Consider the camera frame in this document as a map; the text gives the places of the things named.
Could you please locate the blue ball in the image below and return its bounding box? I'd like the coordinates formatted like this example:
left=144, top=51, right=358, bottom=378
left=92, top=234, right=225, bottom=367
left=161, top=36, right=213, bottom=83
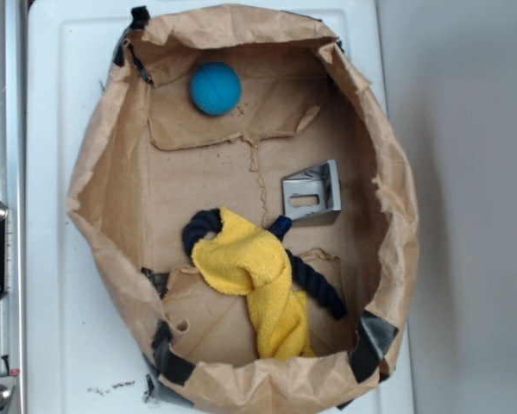
left=189, top=62, right=242, bottom=116

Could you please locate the white tray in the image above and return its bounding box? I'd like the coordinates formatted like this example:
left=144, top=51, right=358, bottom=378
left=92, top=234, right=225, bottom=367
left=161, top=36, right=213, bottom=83
left=24, top=0, right=416, bottom=414

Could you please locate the brown paper bag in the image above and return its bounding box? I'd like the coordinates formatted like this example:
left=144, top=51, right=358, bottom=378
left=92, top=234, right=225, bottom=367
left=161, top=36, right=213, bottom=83
left=67, top=4, right=419, bottom=413

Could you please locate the yellow cloth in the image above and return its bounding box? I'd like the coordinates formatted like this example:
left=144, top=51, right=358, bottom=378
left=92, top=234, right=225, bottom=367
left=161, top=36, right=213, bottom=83
left=182, top=206, right=315, bottom=361

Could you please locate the metal angle bracket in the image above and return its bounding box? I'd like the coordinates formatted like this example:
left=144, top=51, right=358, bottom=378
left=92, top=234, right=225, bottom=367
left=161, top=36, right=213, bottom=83
left=281, top=160, right=342, bottom=226

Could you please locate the dark blue rope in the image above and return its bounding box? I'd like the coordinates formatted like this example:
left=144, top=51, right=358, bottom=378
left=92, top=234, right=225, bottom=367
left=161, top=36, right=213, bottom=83
left=181, top=208, right=348, bottom=321

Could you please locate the aluminium frame rail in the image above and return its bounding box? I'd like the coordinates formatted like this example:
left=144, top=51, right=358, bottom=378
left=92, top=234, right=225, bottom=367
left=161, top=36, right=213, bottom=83
left=0, top=1, right=28, bottom=413

